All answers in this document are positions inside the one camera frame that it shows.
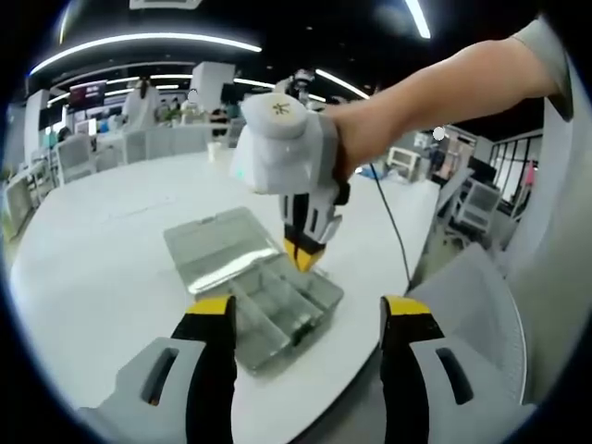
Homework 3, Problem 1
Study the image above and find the straight ceiling light strip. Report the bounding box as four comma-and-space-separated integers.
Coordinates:
404, 0, 431, 41

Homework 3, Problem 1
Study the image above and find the white wire mesh cart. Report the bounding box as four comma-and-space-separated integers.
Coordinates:
455, 178, 500, 235

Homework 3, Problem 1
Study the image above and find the curved ceiling light strip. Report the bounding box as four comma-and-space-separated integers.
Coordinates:
30, 32, 263, 75

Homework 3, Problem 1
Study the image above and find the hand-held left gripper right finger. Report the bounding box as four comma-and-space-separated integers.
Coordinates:
380, 295, 523, 444

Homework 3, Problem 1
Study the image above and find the person's grey shirt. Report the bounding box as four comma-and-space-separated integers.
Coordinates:
503, 18, 592, 408

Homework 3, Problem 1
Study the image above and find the red wall screen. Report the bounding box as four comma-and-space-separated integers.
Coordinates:
68, 80, 107, 110

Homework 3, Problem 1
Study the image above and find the clear grey dual guide fixture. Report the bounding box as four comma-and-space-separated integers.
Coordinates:
163, 206, 347, 376

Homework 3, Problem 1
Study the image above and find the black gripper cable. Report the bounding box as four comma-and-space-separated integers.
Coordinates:
355, 161, 413, 286

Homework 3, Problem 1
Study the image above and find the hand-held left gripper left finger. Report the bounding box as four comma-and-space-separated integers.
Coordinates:
114, 295, 239, 444

